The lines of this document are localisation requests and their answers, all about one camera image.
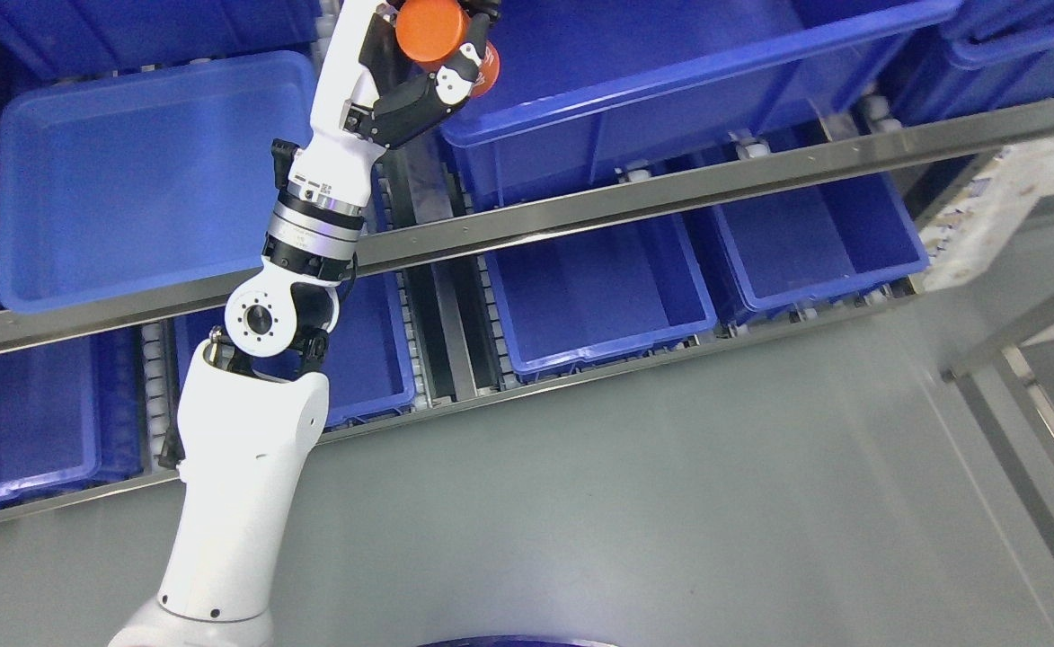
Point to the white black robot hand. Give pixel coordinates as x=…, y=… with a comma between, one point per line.
x=373, y=96

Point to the orange cylindrical capacitor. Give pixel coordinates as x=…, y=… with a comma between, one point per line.
x=429, y=33

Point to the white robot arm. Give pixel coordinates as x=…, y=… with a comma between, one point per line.
x=218, y=581

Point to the blue bin top centre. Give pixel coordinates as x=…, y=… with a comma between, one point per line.
x=590, y=88

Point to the shallow blue tray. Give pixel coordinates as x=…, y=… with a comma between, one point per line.
x=120, y=185

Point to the blue bin lower centre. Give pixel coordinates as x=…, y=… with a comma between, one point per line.
x=572, y=302

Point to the blue bin top left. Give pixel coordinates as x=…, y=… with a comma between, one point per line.
x=59, y=39

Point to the blue bin lower right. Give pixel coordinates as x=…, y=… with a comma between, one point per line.
x=806, y=247

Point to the blue bin far left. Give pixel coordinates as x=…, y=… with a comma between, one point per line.
x=70, y=416

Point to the large blue bin right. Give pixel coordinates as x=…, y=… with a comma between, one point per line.
x=989, y=55

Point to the white sign with blue text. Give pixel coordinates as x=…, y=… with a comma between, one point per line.
x=965, y=234

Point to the stainless steel table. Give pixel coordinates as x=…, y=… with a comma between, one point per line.
x=1003, y=366

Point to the steel shelf front rail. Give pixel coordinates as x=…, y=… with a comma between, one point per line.
x=529, y=222

